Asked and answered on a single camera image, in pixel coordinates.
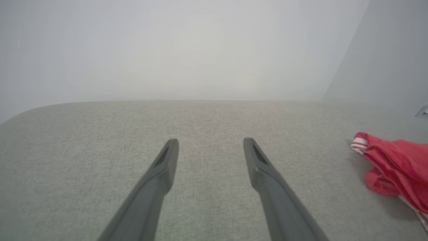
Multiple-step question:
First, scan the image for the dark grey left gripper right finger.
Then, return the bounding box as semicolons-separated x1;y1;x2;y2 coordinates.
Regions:
243;137;330;241

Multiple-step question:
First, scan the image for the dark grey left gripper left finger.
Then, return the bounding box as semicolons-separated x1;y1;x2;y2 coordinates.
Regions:
97;138;180;241

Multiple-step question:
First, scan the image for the red and white shirt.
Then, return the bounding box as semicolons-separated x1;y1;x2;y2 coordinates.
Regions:
350;132;428;232

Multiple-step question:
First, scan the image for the white flat board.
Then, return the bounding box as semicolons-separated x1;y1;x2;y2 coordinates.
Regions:
323;0;428;116

